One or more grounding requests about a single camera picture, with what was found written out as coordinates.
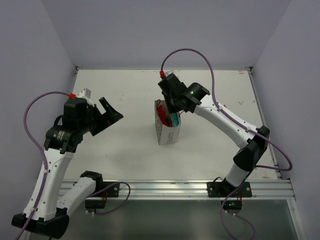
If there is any red snack packet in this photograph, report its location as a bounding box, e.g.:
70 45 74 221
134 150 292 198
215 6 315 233
156 105 173 127

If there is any teal candy packet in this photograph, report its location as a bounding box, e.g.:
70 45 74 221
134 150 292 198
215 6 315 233
171 113 180 127

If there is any grey paper coffee bag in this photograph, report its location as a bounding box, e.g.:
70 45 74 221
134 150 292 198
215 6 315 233
154 99 181 146

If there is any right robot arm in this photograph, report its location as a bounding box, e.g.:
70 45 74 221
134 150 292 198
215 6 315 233
158 71 270 195

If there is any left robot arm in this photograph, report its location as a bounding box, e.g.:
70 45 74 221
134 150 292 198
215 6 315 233
11 95 123 239

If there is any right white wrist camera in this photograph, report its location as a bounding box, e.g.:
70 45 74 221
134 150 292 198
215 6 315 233
159 70 179 79

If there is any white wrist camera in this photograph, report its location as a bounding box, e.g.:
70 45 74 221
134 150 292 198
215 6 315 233
68 88 94 106
159 70 179 79

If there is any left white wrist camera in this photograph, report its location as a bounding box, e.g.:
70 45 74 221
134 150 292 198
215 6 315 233
68 88 94 106

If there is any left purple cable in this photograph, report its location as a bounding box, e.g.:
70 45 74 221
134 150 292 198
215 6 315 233
14 91 131 240

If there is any purple cable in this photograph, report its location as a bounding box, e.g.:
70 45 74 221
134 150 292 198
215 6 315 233
14 91 131 240
159 48 293 240

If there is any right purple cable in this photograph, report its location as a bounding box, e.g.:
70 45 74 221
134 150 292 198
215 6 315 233
159 48 293 240

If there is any left aluminium side rail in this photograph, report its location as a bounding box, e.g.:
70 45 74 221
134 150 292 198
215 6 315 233
44 66 80 180

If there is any aluminium side rail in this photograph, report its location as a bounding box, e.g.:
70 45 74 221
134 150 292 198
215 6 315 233
44 66 80 180
245 66 279 168

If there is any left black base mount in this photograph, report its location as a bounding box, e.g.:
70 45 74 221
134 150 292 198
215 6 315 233
84 181 120 212

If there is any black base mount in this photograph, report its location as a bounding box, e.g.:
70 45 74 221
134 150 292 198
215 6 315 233
84 181 120 212
206 177 253 214

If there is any aluminium front rail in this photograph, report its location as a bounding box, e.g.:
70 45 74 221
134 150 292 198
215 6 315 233
59 178 296 201

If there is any right aluminium side rail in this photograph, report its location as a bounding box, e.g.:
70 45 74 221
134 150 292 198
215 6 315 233
245 66 279 168

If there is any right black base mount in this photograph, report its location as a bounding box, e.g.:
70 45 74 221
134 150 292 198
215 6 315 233
206 177 253 214

